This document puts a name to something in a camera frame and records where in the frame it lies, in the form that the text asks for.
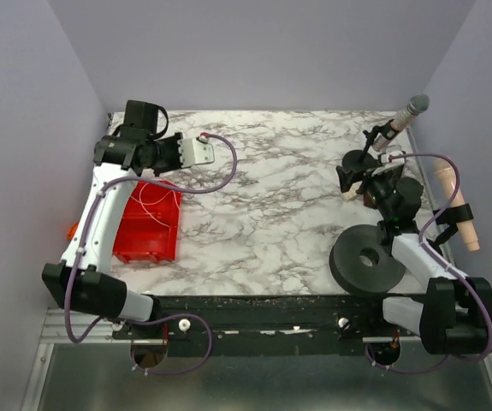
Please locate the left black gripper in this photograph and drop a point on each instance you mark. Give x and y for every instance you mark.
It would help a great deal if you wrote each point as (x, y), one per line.
(170, 151)

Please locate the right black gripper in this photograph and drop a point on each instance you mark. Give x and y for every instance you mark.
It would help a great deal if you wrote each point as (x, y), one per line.
(365, 180)

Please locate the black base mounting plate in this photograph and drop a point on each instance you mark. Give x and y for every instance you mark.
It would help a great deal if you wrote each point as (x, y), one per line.
(263, 325)

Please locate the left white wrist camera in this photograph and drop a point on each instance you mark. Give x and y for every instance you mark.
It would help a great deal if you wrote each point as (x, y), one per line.
(194, 152)

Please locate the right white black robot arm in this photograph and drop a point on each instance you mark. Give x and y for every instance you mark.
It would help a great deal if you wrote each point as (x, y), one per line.
(420, 290)

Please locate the pink beige microphone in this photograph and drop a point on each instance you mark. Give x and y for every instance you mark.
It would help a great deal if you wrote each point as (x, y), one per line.
(449, 178)

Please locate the black round microphone stand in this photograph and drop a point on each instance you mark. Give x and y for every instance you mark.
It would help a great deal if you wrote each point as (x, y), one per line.
(359, 160)

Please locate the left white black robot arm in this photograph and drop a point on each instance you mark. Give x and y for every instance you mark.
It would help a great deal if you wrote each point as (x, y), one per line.
(81, 281)

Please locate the grey silver microphone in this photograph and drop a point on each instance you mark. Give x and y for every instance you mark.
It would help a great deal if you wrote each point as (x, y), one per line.
(417, 105)

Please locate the red plastic bin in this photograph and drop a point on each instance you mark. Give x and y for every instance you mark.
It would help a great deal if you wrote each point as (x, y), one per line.
(149, 226)

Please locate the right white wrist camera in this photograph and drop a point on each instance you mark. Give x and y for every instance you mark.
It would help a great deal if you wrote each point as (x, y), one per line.
(389, 160)

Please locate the black filament spool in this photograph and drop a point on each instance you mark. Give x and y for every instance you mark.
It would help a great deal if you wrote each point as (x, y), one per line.
(361, 266)

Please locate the orange toy brick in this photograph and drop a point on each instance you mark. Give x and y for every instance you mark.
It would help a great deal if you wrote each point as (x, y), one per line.
(71, 231)

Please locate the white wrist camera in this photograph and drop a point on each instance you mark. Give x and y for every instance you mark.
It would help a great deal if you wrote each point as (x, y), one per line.
(194, 152)
(389, 160)

